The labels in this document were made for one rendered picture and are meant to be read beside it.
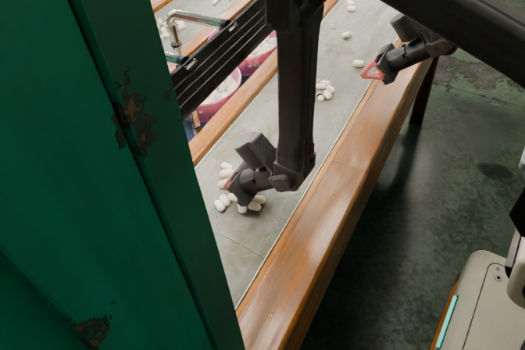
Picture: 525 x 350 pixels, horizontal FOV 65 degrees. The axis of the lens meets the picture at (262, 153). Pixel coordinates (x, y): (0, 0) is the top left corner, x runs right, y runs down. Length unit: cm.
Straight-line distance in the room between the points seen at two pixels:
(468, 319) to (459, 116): 133
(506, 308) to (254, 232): 85
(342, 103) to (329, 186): 35
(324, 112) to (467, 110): 143
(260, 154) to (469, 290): 90
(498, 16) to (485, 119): 203
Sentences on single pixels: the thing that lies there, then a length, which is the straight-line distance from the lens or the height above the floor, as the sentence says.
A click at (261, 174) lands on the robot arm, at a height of 89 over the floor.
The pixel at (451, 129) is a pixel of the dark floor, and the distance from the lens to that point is 241.
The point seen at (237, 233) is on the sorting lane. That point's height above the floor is 74.
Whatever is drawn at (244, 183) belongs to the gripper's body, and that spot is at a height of 84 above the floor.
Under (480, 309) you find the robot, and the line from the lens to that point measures 148.
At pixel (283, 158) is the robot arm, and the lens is 77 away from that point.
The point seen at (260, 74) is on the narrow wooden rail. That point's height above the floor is 76.
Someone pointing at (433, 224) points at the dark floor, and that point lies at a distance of 196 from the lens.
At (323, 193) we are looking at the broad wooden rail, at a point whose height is 76.
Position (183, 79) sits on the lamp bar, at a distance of 80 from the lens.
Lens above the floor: 153
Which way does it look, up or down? 45 degrees down
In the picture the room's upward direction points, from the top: 6 degrees counter-clockwise
